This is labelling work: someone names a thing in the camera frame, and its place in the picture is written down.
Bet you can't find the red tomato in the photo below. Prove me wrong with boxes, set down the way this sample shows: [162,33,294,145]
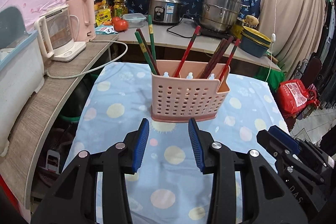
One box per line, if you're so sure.
[112,17,129,32]

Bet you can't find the steel steamer pot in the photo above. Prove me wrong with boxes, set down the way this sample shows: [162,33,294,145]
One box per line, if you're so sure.
[199,0,244,33]

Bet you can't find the dark metal chair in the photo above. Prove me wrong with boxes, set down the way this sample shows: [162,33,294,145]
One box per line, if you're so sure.
[295,56,324,89]

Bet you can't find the cooking oil bottle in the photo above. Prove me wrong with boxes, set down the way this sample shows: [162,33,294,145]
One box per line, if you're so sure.
[114,0,128,19]

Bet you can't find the brown potato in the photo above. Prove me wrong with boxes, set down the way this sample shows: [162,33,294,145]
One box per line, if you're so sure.
[245,15,259,28]

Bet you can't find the stacked blue yellow bowls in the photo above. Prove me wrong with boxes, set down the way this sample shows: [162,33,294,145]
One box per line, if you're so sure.
[240,26,272,58]

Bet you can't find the white kettle power cord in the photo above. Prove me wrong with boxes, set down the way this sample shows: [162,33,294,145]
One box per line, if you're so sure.
[45,40,129,80]

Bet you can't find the bright red chopstick gold band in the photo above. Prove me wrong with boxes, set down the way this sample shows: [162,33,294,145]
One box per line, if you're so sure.
[218,38,241,82]

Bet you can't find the dark red chopstick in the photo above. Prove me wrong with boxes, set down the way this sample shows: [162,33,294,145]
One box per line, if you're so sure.
[205,35,235,78]
[200,38,227,78]
[136,28,160,76]

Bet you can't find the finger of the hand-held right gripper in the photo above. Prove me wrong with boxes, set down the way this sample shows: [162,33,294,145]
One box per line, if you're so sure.
[268,125,336,175]
[256,130,326,186]

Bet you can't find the white plastic storage bin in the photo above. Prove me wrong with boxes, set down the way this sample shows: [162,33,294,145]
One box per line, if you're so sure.
[0,6,46,157]

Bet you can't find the light blue dotted tablecloth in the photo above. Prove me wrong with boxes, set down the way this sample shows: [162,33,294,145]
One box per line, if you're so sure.
[62,61,290,224]

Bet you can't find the red plastic bag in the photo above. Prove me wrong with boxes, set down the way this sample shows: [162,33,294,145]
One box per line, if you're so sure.
[277,79,319,119]

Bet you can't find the green chopstick gold band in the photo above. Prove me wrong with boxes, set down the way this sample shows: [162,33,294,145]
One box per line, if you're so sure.
[134,30,158,75]
[147,15,157,67]

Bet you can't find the pink electric kettle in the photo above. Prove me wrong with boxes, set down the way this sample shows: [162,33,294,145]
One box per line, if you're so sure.
[66,0,97,42]

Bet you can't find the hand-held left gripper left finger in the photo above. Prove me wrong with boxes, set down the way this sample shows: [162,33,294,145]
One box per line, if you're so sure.
[31,118,150,224]

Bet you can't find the steel rice cooker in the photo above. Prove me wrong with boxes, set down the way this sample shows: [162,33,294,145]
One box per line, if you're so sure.
[148,0,185,25]

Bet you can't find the yellow label seasoning bottle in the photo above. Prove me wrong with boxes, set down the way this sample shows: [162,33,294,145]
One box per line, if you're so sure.
[98,0,111,26]

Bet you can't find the black power cable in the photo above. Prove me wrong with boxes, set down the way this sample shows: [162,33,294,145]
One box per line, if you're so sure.
[167,14,202,38]

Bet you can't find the white glass electric kettle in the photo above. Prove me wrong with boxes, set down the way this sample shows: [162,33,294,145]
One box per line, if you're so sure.
[34,4,87,62]

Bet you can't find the blue white snack packet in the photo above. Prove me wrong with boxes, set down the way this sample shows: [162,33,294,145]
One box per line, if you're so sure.
[94,26,115,35]

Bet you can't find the beige curtain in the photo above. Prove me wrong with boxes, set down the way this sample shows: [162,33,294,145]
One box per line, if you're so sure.
[245,0,334,72]

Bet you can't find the clear food container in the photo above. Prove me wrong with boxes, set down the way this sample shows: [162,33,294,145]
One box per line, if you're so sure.
[121,13,147,25]

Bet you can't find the green cloth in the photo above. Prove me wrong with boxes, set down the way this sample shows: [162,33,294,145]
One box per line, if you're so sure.
[256,64,285,93]

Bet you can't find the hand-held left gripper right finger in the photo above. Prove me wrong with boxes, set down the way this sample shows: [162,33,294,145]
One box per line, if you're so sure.
[188,118,307,224]

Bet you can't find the grey wooden side shelf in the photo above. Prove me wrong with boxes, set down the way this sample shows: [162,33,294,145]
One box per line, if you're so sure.
[0,34,120,211]

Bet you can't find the dull red chopstick gold band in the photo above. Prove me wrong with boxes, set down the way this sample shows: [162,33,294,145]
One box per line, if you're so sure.
[172,25,202,77]

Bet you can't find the white cable with switch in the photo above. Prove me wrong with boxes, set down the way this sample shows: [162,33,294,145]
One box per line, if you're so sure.
[265,0,279,83]

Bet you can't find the pink perforated utensil holder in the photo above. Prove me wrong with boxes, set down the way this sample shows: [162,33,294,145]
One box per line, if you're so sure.
[150,60,231,123]

